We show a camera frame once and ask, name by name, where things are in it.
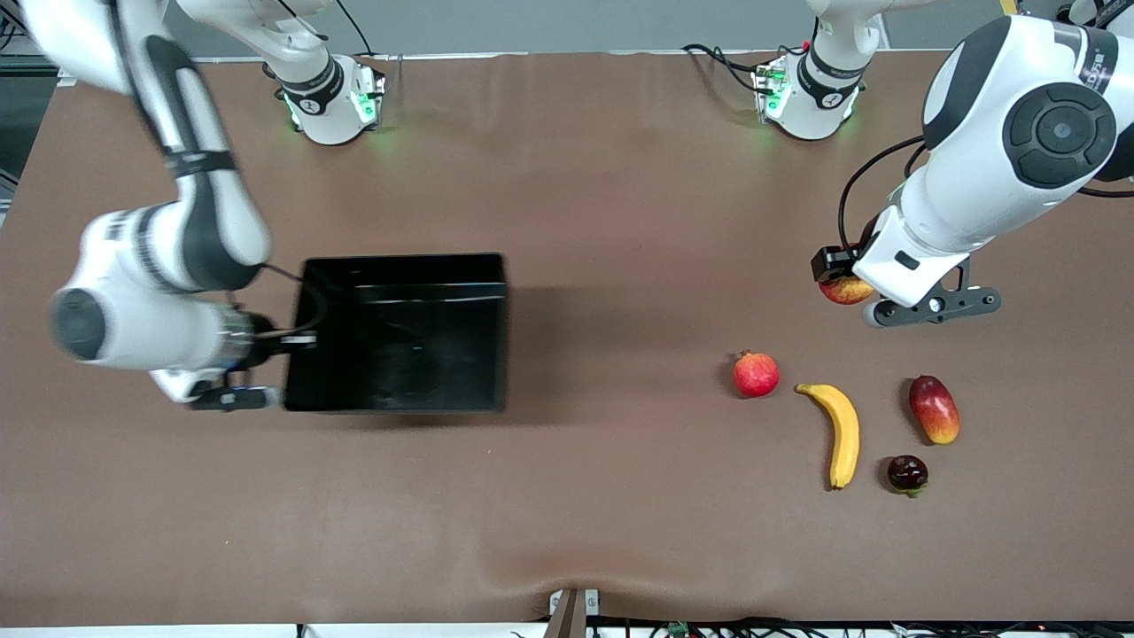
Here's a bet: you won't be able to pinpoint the red yellow apple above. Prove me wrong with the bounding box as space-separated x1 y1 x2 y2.
819 275 877 307

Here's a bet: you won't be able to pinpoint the black plastic box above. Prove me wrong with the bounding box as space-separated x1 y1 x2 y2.
283 253 509 415

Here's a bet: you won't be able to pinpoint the yellow banana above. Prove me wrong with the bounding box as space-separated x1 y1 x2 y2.
795 383 861 491

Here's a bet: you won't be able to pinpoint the red pomegranate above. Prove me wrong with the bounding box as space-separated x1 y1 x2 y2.
733 349 781 400

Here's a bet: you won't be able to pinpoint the red yellow mango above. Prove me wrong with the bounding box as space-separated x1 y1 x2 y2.
908 375 961 446

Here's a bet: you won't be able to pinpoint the dark purple mangosteen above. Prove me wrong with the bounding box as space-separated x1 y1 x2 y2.
887 455 930 499

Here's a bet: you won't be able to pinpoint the brown table mat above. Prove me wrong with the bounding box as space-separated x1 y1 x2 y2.
0 49 1134 626

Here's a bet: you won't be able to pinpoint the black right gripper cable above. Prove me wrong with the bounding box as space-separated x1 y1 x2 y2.
255 261 330 343

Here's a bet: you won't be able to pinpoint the black left arm base cables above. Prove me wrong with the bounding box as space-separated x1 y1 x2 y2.
680 43 782 95

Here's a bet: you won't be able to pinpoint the black right arm base cable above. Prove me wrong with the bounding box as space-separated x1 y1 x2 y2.
335 0 377 59

